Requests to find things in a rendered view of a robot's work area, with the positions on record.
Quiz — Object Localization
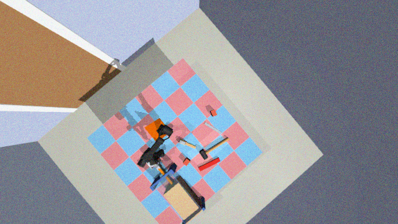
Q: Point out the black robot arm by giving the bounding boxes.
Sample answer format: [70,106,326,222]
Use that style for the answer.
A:
[138,124,173,167]

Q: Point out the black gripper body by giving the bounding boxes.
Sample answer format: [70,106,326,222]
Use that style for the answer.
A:
[154,149,165,157]

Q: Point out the black-headed mallet with wooden handle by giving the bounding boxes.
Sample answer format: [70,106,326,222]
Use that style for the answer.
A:
[199,138,229,160]

